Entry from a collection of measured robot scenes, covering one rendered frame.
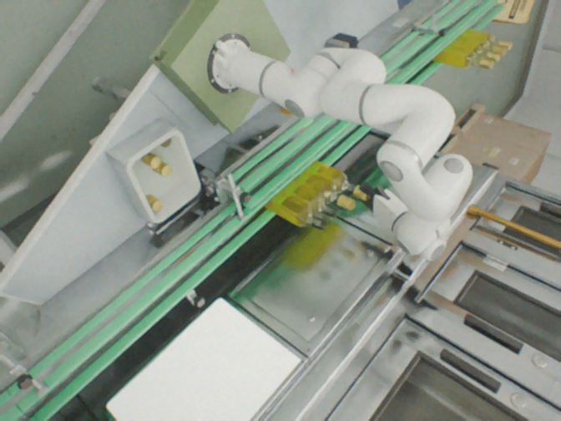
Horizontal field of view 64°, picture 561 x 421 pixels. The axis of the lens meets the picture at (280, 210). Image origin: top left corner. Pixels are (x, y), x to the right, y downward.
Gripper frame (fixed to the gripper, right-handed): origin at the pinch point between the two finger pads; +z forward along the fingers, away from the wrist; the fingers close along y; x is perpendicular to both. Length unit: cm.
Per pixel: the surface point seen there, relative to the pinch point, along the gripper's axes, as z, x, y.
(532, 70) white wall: 254, -522, -257
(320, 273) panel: -7.0, 23.4, -13.1
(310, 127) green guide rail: 23.1, 3.0, 13.8
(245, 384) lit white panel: -23, 58, -13
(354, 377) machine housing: -37, 34, -16
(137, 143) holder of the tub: 24, 54, 33
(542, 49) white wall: 249, -523, -225
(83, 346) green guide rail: 0, 87, 3
